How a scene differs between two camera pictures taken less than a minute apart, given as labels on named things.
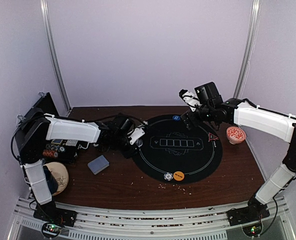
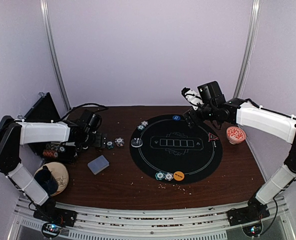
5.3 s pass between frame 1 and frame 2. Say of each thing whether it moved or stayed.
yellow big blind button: stayed
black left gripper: moved
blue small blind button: stayed
